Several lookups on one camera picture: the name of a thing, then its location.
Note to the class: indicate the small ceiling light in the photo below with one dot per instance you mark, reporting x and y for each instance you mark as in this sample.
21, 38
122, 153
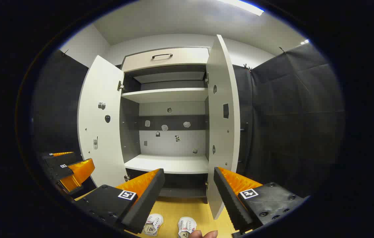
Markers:
305, 42

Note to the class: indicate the long ceiling light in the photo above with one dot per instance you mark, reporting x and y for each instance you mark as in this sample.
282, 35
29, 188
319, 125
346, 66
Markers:
243, 6

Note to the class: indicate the white door with headphone sticker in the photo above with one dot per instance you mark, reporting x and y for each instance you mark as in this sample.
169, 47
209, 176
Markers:
218, 132

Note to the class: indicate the black backdrop cloth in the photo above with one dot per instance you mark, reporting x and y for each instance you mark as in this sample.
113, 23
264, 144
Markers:
289, 132
58, 109

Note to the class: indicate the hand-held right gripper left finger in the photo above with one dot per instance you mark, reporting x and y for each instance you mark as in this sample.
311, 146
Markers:
147, 201

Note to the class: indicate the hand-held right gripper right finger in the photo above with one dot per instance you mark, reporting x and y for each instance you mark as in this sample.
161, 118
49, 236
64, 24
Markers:
230, 201

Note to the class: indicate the white grey shoe cabinet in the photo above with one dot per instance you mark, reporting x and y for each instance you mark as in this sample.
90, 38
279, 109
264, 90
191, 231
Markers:
129, 132

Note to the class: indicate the white door with camera sticker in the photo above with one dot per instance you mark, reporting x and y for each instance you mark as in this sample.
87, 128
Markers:
101, 165

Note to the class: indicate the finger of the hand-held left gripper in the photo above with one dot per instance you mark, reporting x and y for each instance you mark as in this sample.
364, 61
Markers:
56, 172
63, 153

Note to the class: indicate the beige cabinet drawer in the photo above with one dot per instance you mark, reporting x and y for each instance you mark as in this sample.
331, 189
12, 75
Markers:
187, 56

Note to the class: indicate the white canvas shoe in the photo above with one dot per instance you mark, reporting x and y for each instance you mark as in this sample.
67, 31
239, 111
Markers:
154, 223
187, 225

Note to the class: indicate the white cabinet shelf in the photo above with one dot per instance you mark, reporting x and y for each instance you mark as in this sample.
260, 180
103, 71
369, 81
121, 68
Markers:
164, 95
170, 164

